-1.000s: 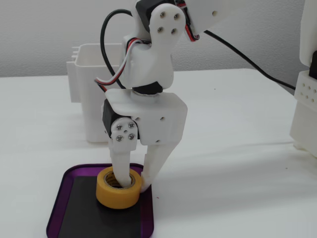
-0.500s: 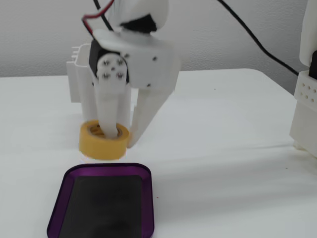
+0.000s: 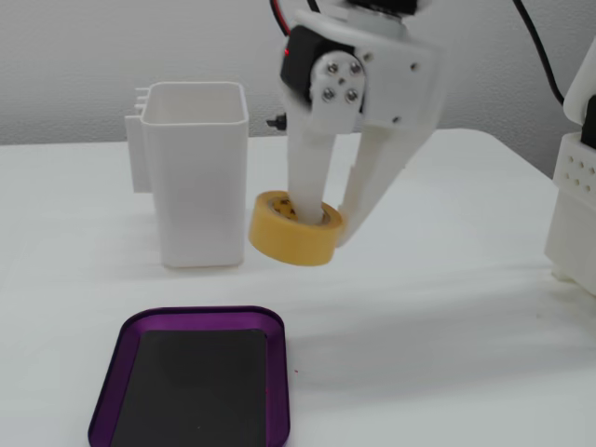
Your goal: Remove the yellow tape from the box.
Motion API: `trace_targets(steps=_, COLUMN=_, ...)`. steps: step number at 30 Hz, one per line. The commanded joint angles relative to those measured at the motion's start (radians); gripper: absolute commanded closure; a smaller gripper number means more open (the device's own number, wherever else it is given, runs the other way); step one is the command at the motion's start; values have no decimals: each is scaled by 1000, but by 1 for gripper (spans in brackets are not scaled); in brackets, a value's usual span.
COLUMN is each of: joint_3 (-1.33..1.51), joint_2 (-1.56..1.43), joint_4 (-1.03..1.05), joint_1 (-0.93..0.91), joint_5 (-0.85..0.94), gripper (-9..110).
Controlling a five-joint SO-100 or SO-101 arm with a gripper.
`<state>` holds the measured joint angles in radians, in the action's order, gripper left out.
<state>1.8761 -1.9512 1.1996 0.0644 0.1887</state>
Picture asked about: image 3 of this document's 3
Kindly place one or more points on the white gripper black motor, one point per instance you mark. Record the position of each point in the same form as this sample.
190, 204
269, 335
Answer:
396, 86

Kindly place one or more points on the yellow masking tape roll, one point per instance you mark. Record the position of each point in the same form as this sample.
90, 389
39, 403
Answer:
288, 244

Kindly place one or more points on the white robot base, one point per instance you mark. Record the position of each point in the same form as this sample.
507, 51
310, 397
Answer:
572, 223

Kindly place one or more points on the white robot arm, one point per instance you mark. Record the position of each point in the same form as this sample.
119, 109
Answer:
579, 84

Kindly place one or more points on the white plastic container box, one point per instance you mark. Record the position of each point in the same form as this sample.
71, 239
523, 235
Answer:
200, 186

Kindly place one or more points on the purple metal tray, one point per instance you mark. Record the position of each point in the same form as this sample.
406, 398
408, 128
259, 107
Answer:
279, 372

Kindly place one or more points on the black tray mat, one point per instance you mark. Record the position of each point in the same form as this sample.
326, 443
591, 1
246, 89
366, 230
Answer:
195, 396

